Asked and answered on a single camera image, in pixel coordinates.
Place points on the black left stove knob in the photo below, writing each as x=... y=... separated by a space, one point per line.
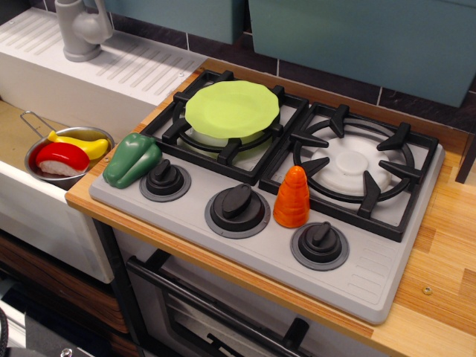
x=165 y=183

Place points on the black burner grate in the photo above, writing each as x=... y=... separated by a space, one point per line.
x=361 y=171
x=242 y=159

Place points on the teal left wall bin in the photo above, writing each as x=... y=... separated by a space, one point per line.
x=222 y=21

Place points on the light green plastic plate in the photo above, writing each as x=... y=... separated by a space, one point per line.
x=232 y=109

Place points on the grey toy faucet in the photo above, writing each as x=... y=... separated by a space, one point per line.
x=82 y=32

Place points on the black left burner grate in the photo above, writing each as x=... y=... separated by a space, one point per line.
x=242 y=159

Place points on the white toy sink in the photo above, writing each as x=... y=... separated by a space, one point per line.
x=113 y=92

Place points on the green toy bell pepper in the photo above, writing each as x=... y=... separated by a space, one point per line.
x=135 y=156

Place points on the grey toy stove top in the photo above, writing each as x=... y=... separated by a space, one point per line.
x=364 y=286

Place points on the small silver metal pot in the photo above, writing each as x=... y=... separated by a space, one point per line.
x=85 y=133

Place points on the orange toy carrot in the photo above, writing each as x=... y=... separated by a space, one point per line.
x=292 y=205

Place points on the teal right wall bin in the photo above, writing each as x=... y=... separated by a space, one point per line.
x=422 y=48

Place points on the black right stove knob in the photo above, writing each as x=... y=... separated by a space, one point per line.
x=320 y=246

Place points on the black stove knob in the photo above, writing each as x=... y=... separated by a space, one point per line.
x=238 y=212
x=165 y=183
x=320 y=246

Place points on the yellow toy banana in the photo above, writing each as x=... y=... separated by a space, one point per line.
x=93 y=149

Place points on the black right burner grate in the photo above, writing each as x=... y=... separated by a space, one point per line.
x=361 y=171

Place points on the red white toy sushi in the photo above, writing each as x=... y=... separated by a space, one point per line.
x=62 y=159

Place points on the toy oven door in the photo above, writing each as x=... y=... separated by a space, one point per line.
x=207 y=325

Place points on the black middle stove knob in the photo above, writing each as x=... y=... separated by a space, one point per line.
x=238 y=212

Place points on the teal wall bin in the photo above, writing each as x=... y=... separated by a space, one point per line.
x=422 y=48
x=222 y=21

